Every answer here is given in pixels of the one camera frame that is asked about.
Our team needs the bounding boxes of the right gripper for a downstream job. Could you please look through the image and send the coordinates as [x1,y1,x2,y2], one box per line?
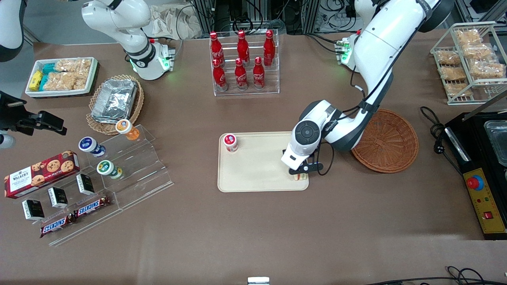
[0,91,67,136]

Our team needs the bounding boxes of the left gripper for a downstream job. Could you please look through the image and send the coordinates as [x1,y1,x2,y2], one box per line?
[281,143,318,171]

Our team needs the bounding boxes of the beige plastic tray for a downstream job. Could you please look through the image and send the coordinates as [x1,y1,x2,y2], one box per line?
[217,131,309,193]

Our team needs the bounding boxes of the oval light wicker basket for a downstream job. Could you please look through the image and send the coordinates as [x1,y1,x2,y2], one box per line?
[86,74,145,135]

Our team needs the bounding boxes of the round brown wicker basket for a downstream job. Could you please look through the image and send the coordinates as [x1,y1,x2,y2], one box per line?
[351,109,419,174]

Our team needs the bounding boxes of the clear glass machine tray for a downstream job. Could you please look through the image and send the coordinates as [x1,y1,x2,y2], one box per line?
[484,120,507,167]

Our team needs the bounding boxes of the white rectangular snack bin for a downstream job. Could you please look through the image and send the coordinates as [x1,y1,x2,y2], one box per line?
[25,57,99,98]

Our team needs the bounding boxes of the blue lid yogurt cup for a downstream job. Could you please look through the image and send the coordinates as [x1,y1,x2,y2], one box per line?
[78,137,107,158]

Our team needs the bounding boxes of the clear rice cracker pack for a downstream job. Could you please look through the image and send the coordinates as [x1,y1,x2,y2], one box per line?
[55,59,92,76]
[45,72,90,91]

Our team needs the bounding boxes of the yellow snack packet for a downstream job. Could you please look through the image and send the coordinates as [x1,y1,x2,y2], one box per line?
[29,70,44,91]

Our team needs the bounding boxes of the red Walkers cookie box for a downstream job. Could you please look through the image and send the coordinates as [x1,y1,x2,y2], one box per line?
[4,150,81,199]

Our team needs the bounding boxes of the small black box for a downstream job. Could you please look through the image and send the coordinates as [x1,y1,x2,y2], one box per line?
[76,173,95,196]
[22,199,45,221]
[48,187,69,209]

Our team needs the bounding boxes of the stack of foil trays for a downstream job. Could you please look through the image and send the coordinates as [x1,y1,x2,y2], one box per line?
[91,79,138,123]

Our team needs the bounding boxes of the red lid yogurt cup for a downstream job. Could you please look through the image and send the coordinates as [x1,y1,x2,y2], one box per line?
[223,134,239,153]

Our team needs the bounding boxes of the green lid yogurt cup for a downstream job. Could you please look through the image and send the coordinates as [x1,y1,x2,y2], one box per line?
[97,160,124,180]

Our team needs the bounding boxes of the orange lid yogurt cup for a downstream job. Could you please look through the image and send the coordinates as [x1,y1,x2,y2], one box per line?
[116,120,140,141]

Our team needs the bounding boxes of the clear acrylic bottle rack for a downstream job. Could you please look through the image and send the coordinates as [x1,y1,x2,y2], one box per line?
[210,29,280,97]

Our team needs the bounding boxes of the Snickers bar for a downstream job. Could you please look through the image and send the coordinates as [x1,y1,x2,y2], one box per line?
[40,213,76,238]
[74,196,112,219]

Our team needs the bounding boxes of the red cola bottle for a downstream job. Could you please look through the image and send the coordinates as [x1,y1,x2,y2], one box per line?
[212,59,229,92]
[210,32,225,67]
[237,30,250,66]
[234,58,249,91]
[263,30,276,67]
[252,57,266,90]

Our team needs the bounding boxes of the clear acrylic stepped display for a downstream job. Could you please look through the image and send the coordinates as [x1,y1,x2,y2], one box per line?
[24,124,174,247]

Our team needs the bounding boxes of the beige crumpled cloth bag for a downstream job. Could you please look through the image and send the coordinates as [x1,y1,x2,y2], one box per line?
[143,3,203,40]

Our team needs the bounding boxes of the clear bagged pastry pack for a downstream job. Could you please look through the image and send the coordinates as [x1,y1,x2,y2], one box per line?
[462,43,495,61]
[455,29,482,46]
[469,61,506,80]
[440,66,468,82]
[436,50,462,66]
[445,82,473,98]

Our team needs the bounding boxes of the black machine housing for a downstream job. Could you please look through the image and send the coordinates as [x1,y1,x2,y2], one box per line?
[444,112,507,241]

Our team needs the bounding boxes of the yellow control panel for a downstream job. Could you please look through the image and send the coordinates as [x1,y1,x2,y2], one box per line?
[463,168,507,234]

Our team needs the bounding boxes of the grey metal bar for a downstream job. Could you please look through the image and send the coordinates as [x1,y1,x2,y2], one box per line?
[462,90,507,122]

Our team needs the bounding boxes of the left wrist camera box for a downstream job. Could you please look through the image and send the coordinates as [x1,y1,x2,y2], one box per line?
[289,162,324,175]

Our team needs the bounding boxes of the black power cable with plug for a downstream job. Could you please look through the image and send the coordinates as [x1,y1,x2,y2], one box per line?
[420,106,465,175]

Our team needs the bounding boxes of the black aluminium frame rack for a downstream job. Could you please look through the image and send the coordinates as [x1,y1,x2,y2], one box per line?
[189,0,319,36]

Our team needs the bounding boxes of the white wire shelf rack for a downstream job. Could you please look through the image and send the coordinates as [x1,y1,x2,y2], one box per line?
[430,21,507,106]

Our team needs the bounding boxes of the black floor cables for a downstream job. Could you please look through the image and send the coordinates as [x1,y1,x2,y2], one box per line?
[366,266,507,285]

